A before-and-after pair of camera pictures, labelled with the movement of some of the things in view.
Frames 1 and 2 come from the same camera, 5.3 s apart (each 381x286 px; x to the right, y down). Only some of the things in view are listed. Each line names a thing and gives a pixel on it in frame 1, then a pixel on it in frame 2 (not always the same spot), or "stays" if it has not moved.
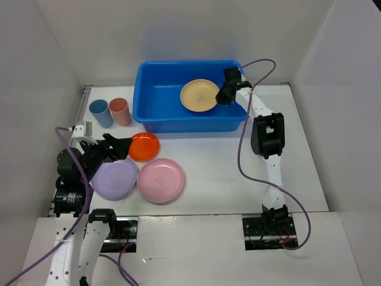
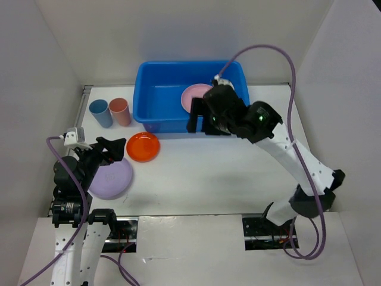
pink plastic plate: (161, 181) to (194, 90)
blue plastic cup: (99, 109) stays
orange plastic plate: (144, 147) stays
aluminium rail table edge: (84, 92) stays
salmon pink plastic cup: (119, 108) stays
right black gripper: (220, 99) to (198, 107)
